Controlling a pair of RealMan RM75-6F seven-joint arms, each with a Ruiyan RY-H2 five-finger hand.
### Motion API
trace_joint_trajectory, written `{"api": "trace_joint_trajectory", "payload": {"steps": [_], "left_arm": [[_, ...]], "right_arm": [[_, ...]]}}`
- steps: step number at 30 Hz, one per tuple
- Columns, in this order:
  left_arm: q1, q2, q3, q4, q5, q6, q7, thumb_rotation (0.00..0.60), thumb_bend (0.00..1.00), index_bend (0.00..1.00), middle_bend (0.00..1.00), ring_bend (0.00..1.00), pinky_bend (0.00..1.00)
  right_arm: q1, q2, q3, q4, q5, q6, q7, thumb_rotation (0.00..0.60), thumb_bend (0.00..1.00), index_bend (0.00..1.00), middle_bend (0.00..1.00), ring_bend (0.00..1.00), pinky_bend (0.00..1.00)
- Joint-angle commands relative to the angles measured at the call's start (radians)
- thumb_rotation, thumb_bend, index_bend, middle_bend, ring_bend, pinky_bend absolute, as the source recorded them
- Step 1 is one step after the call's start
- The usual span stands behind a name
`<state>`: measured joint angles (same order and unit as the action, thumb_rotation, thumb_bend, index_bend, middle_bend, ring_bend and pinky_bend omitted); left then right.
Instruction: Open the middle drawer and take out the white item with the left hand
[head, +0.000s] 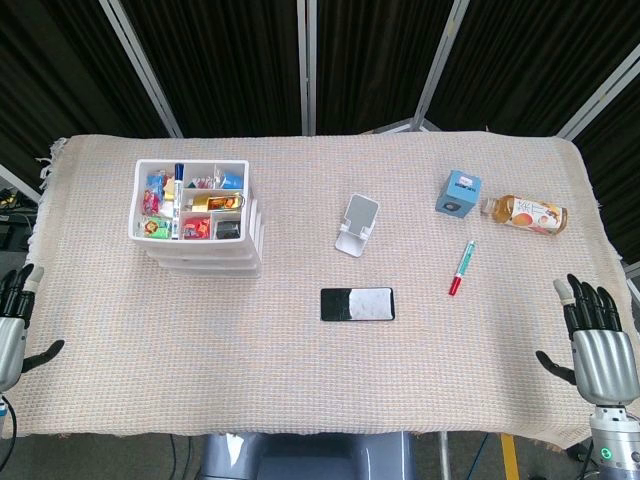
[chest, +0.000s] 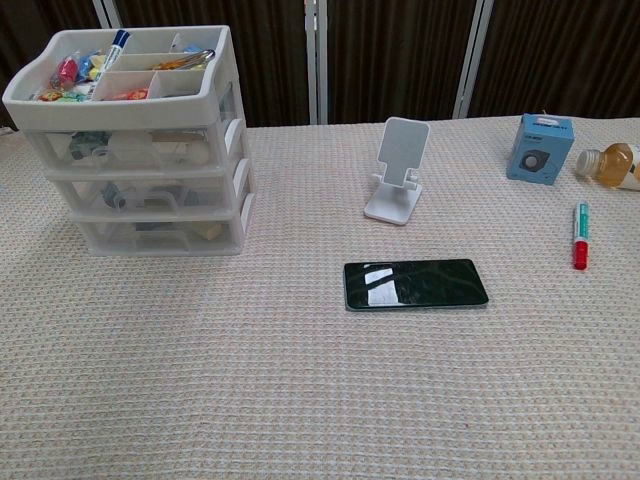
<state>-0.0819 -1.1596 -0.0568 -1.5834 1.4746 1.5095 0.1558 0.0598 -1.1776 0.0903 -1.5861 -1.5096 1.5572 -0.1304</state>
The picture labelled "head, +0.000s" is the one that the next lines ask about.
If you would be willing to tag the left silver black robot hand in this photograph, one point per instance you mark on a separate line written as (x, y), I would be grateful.
(11, 345)

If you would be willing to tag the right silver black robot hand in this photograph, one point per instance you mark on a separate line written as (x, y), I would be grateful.
(602, 365)

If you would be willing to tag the clear plastic organizer box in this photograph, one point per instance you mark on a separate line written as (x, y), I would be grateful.
(200, 248)

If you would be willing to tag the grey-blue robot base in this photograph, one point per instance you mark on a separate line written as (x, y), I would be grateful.
(305, 457)

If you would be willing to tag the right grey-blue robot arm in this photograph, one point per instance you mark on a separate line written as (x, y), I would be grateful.
(617, 450)

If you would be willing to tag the white drawer organizer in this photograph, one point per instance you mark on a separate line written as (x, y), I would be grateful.
(192, 235)

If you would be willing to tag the tea bottle with orange label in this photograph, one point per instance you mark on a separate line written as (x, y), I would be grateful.
(530, 215)

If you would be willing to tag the red green marker pen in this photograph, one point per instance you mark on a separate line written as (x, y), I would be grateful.
(462, 267)

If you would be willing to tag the metal table leg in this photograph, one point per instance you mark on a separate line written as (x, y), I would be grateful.
(444, 457)

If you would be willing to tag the green candy packet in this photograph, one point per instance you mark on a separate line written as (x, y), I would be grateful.
(156, 229)

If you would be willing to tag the black folding screen panel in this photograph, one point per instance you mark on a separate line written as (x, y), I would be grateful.
(50, 75)
(620, 175)
(370, 65)
(225, 65)
(525, 60)

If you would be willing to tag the red candy wrapper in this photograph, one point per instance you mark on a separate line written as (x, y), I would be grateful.
(152, 201)

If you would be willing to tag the red candy packet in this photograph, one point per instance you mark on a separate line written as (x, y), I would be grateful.
(196, 228)

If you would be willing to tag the yellow eraser block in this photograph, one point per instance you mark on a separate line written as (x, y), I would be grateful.
(168, 192)

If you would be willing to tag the blue candy wrapper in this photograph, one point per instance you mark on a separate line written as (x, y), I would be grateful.
(156, 180)

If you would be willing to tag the blue-capped whiteboard marker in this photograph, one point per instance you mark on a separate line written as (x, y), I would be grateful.
(178, 200)

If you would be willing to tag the small blue cardboard box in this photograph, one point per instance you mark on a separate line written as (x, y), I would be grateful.
(457, 197)

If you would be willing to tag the small black box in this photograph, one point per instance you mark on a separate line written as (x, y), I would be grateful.
(228, 230)

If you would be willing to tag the black smartphone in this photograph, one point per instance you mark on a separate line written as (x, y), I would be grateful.
(357, 304)

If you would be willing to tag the clear wrapped small candies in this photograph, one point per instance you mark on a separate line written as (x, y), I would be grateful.
(204, 182)

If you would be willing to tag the orange foil candy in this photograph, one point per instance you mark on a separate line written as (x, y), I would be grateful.
(222, 203)

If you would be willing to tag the silver metal clip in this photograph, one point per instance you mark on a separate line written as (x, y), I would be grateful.
(241, 201)

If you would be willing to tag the small blue packet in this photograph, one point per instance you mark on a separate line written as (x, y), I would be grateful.
(232, 180)

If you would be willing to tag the beige woven tablecloth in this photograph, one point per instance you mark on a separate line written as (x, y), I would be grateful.
(320, 370)

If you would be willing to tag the white folding phone stand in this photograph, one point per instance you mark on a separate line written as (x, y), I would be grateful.
(361, 212)

